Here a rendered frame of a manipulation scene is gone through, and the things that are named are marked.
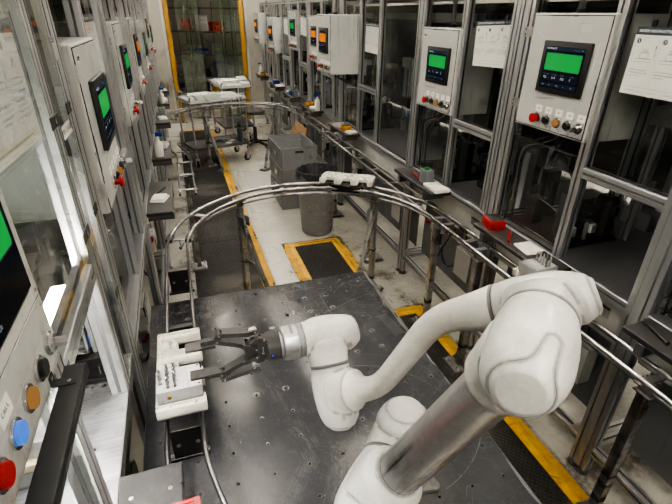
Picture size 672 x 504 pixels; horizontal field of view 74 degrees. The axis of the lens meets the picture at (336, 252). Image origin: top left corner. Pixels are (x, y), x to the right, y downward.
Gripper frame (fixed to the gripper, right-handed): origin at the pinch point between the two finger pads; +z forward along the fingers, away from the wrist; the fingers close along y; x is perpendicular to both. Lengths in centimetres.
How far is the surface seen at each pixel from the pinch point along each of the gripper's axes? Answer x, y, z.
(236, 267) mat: -239, -111, -30
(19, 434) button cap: 43, 31, 19
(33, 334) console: 27.5, 34.0, 20.4
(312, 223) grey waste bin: -278, -98, -106
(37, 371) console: 31.6, 30.5, 20.0
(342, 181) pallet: -190, -28, -104
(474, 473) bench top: 22, -44, -72
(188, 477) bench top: -2.6, -44.4, 8.6
